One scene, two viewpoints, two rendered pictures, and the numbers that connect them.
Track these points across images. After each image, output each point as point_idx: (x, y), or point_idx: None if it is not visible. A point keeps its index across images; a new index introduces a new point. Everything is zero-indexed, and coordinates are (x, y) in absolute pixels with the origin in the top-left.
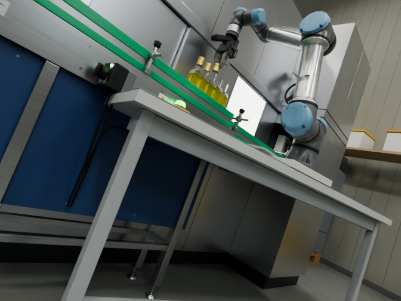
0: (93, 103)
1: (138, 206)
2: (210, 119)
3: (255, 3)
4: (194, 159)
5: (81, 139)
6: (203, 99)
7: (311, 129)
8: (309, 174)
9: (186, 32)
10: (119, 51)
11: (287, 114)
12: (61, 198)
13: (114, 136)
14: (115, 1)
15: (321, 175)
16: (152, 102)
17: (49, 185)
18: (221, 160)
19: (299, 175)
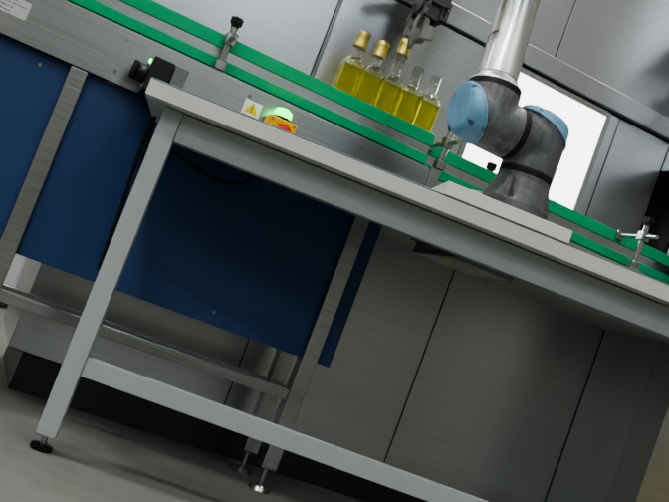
0: (136, 120)
1: (220, 298)
2: (366, 142)
3: None
4: (338, 223)
5: (119, 173)
6: (346, 107)
7: (497, 127)
8: (495, 211)
9: None
10: (173, 41)
11: (453, 106)
12: (93, 260)
13: (171, 170)
14: None
15: (533, 216)
16: (168, 94)
17: (76, 237)
18: (298, 180)
19: (467, 210)
